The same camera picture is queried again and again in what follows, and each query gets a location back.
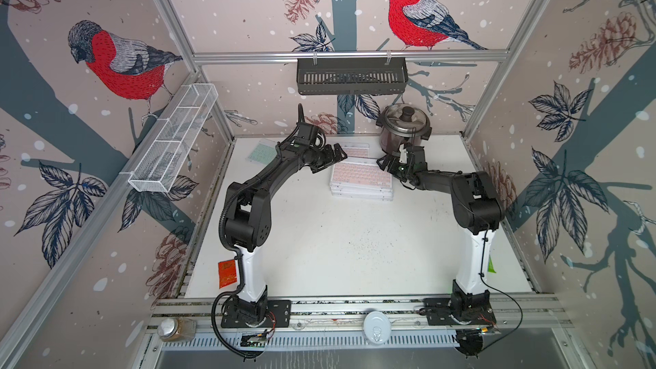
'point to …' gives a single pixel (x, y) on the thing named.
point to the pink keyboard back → (357, 149)
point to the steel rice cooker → (403, 124)
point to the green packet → (490, 266)
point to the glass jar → (177, 329)
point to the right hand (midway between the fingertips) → (385, 162)
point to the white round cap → (377, 326)
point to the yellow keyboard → (366, 191)
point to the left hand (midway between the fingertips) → (343, 155)
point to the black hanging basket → (352, 75)
